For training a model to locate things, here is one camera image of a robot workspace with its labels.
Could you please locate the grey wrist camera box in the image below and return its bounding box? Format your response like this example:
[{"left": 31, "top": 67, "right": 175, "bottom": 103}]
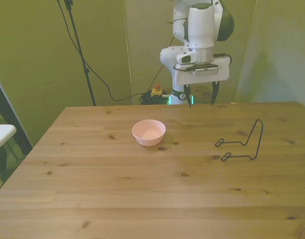
[{"left": 184, "top": 63, "right": 220, "bottom": 75}]

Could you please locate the black panel frame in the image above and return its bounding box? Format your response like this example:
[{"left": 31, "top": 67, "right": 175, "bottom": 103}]
[{"left": 0, "top": 71, "right": 34, "bottom": 160}]

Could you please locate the coiled black cable bundle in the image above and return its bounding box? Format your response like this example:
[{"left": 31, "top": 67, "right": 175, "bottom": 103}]
[{"left": 138, "top": 90, "right": 172, "bottom": 106}]

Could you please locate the yellow emergency stop button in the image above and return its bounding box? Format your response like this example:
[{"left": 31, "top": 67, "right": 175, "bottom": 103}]
[{"left": 151, "top": 84, "right": 164, "bottom": 98}]

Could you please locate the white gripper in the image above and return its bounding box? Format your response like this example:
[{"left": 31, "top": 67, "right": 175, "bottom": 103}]
[{"left": 174, "top": 56, "right": 230, "bottom": 109}]

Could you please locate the black tripod cable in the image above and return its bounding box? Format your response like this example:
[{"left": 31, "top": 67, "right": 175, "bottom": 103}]
[{"left": 56, "top": 0, "right": 153, "bottom": 102}]

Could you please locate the black tripod stand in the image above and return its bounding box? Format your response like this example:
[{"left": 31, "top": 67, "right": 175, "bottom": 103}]
[{"left": 63, "top": 0, "right": 97, "bottom": 107}]

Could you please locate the pink plastic bowl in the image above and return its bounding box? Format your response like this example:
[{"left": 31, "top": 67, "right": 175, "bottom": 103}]
[{"left": 132, "top": 119, "right": 166, "bottom": 147}]

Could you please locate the white side table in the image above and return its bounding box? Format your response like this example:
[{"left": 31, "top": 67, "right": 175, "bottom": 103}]
[{"left": 0, "top": 124, "right": 17, "bottom": 154}]

